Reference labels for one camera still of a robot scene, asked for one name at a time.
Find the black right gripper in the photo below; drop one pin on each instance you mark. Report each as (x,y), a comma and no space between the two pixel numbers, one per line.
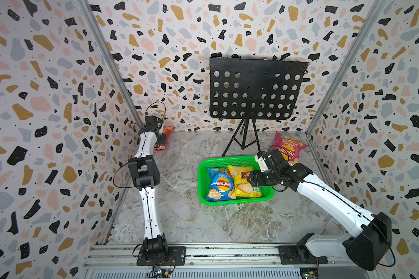
(254,178)

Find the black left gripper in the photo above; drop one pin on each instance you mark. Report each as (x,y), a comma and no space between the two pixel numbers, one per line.
(163,139)

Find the red chips bag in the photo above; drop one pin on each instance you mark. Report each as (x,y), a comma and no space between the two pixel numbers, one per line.
(162,142)

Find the pink chips bag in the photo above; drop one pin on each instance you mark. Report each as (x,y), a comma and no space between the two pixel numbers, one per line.
(289,147)

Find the yellow chips bag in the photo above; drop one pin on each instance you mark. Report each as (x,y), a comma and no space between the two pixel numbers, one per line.
(243,189)

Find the blue chips bag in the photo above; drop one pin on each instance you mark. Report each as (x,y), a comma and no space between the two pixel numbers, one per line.
(222,185)

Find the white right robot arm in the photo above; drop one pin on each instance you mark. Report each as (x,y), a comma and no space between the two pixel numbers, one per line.
(368,235)

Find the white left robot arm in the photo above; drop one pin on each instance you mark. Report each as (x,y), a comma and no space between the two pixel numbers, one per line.
(145,177)

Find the green plastic basket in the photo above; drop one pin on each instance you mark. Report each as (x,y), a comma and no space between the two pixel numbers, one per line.
(203,179)

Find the black perforated music stand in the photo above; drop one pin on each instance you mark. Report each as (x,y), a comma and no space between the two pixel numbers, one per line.
(252,90)

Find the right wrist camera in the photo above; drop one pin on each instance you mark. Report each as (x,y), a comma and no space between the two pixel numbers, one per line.
(262,163)

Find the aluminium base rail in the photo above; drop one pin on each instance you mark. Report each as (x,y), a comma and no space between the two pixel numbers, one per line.
(220,261)

